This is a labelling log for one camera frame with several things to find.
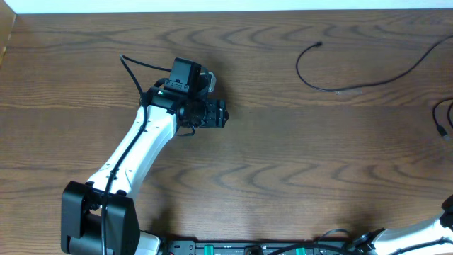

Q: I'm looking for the black USB cable long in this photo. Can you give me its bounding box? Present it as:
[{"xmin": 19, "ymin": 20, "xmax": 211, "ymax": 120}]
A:
[{"xmin": 294, "ymin": 35, "xmax": 452, "ymax": 93}]

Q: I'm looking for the black USB cable short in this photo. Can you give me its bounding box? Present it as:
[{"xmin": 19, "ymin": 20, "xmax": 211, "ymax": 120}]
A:
[{"xmin": 431, "ymin": 97, "xmax": 452, "ymax": 140}]

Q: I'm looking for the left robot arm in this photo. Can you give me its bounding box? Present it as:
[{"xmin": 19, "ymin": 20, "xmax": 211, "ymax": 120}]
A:
[{"xmin": 61, "ymin": 57, "xmax": 229, "ymax": 255}]

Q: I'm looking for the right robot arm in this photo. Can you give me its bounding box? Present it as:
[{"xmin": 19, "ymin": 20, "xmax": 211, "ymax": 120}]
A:
[{"xmin": 349, "ymin": 197, "xmax": 452, "ymax": 255}]

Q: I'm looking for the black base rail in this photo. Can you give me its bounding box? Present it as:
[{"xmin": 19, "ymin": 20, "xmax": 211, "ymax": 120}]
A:
[{"xmin": 157, "ymin": 235, "xmax": 365, "ymax": 255}]

